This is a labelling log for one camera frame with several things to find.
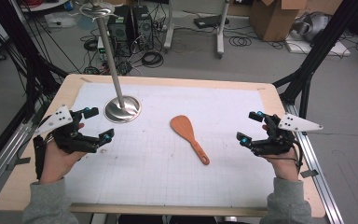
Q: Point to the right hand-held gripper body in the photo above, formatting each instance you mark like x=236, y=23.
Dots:
x=275, y=144

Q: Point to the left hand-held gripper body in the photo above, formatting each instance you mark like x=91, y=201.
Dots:
x=71, y=140

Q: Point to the metal pole stand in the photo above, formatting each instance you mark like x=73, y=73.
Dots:
x=122, y=109

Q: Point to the wooden rice spatula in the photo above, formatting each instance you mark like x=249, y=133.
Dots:
x=188, y=130

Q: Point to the person's right hand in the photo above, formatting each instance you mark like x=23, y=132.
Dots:
x=284, y=166

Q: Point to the person's left hand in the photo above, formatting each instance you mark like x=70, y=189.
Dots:
x=56, y=165

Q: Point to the small power supply box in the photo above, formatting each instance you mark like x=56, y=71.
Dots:
x=102, y=48

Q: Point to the white grid mat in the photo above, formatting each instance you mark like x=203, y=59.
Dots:
x=167, y=174

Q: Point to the black computer tower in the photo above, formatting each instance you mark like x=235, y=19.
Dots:
x=119, y=31
x=143, y=28

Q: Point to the white foam board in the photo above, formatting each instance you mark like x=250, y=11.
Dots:
x=320, y=48

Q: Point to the large cardboard box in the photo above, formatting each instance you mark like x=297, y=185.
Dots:
x=273, y=21

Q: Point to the silver grey appliance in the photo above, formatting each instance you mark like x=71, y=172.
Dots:
x=312, y=26

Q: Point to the black flat device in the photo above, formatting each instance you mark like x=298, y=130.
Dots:
x=209, y=21

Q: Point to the aluminium rail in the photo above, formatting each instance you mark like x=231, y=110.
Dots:
x=3, y=155
x=313, y=161

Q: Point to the black metal frame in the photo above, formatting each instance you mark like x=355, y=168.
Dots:
x=28, y=62
x=317, y=53

